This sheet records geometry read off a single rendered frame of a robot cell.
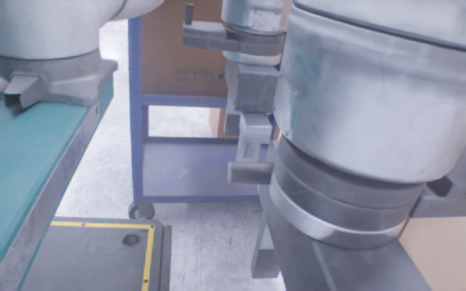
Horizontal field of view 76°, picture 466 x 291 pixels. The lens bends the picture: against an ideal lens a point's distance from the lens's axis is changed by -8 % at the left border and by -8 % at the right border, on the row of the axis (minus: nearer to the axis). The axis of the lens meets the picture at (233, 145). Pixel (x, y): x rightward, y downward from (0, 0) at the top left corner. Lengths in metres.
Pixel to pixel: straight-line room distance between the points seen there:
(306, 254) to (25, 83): 0.40
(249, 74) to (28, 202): 0.25
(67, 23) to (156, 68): 0.57
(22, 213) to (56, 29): 0.25
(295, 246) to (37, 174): 0.25
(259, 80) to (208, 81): 0.67
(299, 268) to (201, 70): 0.89
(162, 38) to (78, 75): 0.52
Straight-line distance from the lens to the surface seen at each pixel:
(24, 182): 0.34
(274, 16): 0.38
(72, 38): 0.49
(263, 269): 0.32
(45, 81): 0.49
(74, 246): 0.82
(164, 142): 1.55
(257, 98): 0.38
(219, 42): 0.39
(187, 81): 1.03
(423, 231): 0.92
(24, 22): 0.48
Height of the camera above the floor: 0.91
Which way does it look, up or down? 30 degrees down
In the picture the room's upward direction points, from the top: 8 degrees clockwise
